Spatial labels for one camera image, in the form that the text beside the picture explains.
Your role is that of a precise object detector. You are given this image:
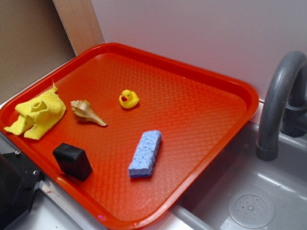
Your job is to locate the black box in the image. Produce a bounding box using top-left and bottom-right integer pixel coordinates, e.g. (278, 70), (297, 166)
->
(53, 143), (92, 181)

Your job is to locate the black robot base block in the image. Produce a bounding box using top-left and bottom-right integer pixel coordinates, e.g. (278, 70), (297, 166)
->
(0, 150), (42, 230)

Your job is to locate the yellow rubber duck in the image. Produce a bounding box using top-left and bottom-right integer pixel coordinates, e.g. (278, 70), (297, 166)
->
(119, 90), (140, 109)

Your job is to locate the red plastic tray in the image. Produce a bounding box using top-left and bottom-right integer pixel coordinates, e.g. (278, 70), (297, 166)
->
(0, 44), (259, 230)

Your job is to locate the blue sponge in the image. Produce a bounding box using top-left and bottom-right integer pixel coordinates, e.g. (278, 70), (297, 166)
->
(128, 130), (162, 178)

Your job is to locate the tan conch seashell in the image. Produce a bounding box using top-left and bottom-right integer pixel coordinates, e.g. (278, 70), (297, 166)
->
(70, 100), (107, 127)

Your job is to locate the grey toy sink basin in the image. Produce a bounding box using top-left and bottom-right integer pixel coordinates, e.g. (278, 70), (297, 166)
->
(0, 100), (307, 230)

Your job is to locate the yellow knitted cloth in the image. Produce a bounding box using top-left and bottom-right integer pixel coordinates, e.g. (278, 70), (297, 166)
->
(4, 85), (66, 140)

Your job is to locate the wooden board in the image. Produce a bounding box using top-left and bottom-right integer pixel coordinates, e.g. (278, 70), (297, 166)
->
(53, 0), (105, 55)

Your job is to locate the grey toy faucet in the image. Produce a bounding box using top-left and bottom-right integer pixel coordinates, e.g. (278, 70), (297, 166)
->
(256, 51), (307, 161)

